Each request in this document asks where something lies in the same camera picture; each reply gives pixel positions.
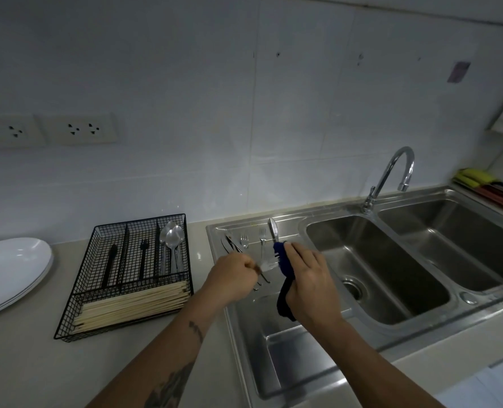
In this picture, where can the person's left hand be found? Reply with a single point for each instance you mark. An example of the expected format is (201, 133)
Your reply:
(230, 280)

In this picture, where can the person's right hand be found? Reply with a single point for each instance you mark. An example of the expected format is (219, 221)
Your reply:
(315, 288)

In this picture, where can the dark blue cloth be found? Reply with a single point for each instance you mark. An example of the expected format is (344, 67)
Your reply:
(283, 305)

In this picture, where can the pile of steel cutlery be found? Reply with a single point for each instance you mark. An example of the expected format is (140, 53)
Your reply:
(272, 228)

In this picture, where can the white plate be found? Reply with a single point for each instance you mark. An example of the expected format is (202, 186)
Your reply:
(9, 271)
(42, 286)

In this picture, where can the person's right forearm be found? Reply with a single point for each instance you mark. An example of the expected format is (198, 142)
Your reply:
(374, 365)

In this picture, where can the person's left forearm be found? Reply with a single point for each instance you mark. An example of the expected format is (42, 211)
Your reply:
(158, 361)

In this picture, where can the stainless steel double sink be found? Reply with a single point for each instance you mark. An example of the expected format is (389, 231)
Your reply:
(383, 267)

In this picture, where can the black fork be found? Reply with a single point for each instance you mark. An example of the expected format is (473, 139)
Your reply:
(143, 259)

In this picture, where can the bundle of wooden chopsticks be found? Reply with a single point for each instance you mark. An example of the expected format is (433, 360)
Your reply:
(128, 305)

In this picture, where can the black knife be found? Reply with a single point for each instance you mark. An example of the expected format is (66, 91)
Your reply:
(111, 263)

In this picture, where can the chrome faucet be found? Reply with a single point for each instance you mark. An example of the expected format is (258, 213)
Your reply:
(406, 150)

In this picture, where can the yellow sponge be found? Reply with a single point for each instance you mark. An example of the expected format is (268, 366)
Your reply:
(474, 177)

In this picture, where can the red sponge tray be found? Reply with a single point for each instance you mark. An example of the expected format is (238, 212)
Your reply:
(500, 203)

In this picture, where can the white wall cabinet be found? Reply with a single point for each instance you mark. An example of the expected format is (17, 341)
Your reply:
(447, 6)

